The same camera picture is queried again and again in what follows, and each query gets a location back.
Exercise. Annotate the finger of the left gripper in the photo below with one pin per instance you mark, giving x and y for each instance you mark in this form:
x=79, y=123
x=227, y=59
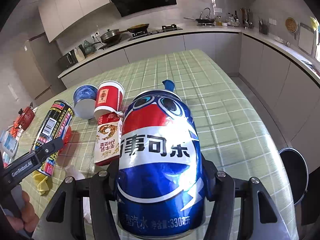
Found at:
x=43, y=152

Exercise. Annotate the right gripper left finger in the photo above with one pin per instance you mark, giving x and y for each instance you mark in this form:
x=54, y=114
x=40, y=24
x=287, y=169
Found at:
x=112, y=170

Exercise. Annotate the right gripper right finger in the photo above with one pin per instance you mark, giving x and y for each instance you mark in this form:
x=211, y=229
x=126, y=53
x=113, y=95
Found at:
x=209, y=170

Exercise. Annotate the red plastic bag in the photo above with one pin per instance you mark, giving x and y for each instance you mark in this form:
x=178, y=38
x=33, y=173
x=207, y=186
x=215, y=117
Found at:
x=67, y=136

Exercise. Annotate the blue Pepsi can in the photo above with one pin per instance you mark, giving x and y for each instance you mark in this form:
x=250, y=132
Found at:
x=160, y=182

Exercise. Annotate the blue knitted cloth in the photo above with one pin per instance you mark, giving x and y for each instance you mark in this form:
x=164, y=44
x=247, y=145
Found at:
x=169, y=85

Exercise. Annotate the person's left hand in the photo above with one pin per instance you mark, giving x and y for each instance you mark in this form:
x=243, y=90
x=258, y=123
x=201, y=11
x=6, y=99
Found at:
x=29, y=219

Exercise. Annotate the green checkered tablecloth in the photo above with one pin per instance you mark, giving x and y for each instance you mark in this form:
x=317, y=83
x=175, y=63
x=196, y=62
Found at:
x=231, y=133

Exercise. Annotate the red white milk carton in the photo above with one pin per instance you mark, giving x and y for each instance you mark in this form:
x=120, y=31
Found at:
x=107, y=140

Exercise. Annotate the white box stack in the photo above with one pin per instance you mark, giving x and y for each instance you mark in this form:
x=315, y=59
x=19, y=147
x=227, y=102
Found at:
x=9, y=146

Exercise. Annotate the black yellow tall can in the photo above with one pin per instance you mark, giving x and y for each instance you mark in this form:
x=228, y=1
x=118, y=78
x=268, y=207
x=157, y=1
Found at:
x=55, y=124

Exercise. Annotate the red enamel pot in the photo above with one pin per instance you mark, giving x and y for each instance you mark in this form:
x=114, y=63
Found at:
x=25, y=117

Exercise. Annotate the blue white paper cup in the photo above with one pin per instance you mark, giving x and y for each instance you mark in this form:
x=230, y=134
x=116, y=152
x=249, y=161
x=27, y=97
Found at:
x=84, y=99

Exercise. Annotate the red paper cup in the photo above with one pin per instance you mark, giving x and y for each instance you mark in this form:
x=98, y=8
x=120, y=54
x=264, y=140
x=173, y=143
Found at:
x=109, y=98

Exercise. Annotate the beige refrigerator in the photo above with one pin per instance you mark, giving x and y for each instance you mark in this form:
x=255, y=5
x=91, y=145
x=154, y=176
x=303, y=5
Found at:
x=36, y=63

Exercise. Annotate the black microwave oven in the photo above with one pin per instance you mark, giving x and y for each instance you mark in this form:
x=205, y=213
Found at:
x=68, y=60

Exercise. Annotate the white kettle jug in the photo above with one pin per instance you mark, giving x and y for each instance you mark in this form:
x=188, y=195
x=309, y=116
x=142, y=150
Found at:
x=79, y=54

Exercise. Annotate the green ceramic teapot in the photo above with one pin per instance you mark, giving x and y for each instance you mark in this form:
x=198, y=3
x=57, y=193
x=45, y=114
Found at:
x=89, y=48

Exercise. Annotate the lidded grey wok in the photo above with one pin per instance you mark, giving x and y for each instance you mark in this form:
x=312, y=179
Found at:
x=111, y=36

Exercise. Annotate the black gas stove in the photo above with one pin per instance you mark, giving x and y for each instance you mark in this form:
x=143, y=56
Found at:
x=164, y=28

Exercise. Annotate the black pan by sink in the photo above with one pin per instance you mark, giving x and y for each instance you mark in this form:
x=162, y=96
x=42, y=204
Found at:
x=201, y=21

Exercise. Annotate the black utensil holder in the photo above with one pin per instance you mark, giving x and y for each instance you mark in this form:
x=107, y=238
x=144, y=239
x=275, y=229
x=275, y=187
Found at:
x=263, y=27

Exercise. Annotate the black frying pan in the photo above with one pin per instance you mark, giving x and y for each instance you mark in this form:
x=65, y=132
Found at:
x=137, y=28

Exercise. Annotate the chrome sink faucet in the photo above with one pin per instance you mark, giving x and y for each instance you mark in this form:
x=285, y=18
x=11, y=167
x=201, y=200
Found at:
x=205, y=14

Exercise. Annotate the white cutting board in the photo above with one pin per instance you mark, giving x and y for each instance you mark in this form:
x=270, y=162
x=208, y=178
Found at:
x=306, y=38

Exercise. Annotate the round woven trivet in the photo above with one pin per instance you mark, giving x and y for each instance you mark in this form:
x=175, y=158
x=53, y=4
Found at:
x=291, y=25

